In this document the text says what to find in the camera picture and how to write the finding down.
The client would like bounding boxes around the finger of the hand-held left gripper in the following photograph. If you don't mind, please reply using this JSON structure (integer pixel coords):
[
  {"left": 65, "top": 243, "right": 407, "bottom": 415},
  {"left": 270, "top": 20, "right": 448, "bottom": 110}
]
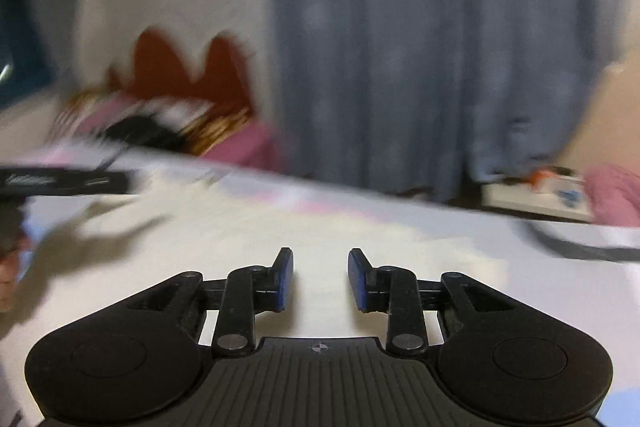
[{"left": 0, "top": 165, "right": 133, "bottom": 198}]

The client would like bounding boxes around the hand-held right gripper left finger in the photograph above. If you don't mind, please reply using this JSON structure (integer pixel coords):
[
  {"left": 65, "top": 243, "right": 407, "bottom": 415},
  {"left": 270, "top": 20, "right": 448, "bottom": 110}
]
[{"left": 126, "top": 248, "right": 295, "bottom": 357}]

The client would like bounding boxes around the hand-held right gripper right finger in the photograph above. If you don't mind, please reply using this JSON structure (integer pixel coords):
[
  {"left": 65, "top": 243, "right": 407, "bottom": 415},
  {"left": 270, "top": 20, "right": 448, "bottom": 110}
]
[{"left": 348, "top": 248, "right": 517, "bottom": 357}]

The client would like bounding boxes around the person's left hand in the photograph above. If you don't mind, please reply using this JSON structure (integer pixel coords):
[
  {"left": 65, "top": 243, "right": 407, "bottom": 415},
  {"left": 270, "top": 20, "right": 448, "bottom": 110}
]
[{"left": 0, "top": 237, "right": 32, "bottom": 312}]

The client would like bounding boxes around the striped pink pillow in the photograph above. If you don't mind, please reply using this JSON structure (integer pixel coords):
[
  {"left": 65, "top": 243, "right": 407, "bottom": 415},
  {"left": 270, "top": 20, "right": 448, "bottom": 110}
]
[{"left": 47, "top": 94, "right": 133, "bottom": 145}]

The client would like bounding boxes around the dark printed cloth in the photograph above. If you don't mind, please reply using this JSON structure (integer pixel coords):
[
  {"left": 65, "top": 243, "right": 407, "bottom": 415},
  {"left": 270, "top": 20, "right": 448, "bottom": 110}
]
[{"left": 97, "top": 99, "right": 252, "bottom": 156}]

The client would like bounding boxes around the red scalloped headboard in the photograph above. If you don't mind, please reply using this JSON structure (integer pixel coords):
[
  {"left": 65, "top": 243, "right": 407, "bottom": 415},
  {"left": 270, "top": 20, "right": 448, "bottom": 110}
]
[{"left": 107, "top": 27, "right": 256, "bottom": 118}]

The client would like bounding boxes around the patterned bed sheet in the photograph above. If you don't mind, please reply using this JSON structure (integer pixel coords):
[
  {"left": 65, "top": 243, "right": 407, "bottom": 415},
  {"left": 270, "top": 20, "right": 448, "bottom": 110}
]
[{"left": 0, "top": 142, "right": 640, "bottom": 427}]

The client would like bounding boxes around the white printed box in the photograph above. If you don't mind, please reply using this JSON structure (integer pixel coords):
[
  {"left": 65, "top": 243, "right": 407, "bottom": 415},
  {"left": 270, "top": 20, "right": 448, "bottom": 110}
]
[{"left": 481, "top": 166, "right": 595, "bottom": 224}]

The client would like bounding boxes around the pink cloth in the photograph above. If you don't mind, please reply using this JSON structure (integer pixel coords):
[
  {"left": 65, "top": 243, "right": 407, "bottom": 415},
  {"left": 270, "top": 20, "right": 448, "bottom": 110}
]
[{"left": 582, "top": 163, "right": 640, "bottom": 229}]

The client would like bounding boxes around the cream rounded headboard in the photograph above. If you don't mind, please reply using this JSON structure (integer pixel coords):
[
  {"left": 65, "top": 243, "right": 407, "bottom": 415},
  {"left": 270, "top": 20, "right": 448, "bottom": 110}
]
[{"left": 557, "top": 59, "right": 640, "bottom": 180}]

